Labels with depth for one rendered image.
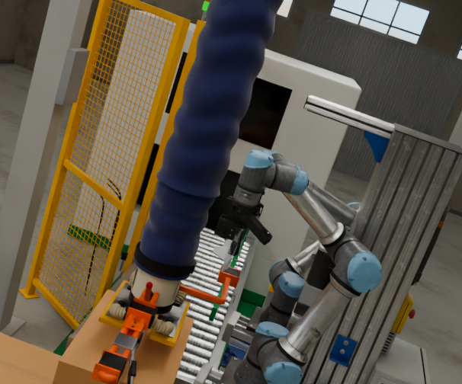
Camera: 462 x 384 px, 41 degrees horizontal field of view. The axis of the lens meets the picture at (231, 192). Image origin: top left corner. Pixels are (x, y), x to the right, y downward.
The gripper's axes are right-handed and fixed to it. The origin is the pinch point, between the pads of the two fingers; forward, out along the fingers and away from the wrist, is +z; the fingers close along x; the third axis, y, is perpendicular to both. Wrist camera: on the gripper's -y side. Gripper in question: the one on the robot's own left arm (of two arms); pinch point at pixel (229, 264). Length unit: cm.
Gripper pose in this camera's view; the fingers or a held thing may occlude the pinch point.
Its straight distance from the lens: 187.7
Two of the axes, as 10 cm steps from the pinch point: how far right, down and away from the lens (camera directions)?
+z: -3.1, 9.1, 2.7
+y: -9.2, -3.6, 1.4
